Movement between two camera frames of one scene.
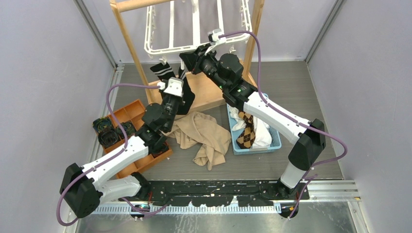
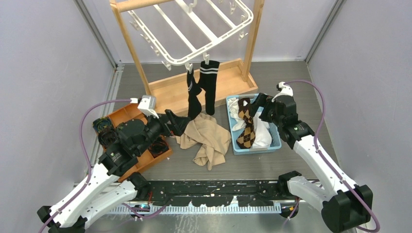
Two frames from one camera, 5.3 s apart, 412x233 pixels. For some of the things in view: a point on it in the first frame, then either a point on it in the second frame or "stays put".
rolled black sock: (156, 148) stays put
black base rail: (217, 193) stays put
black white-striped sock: (163, 72) → (194, 90)
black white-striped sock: (188, 97) → (208, 82)
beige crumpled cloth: (192, 128) stays put
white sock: (263, 137) stays put
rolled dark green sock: (107, 137) stays put
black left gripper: (181, 103) → (180, 123)
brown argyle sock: (247, 138) stays put
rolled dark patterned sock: (101, 124) stays put
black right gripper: (190, 60) → (260, 101)
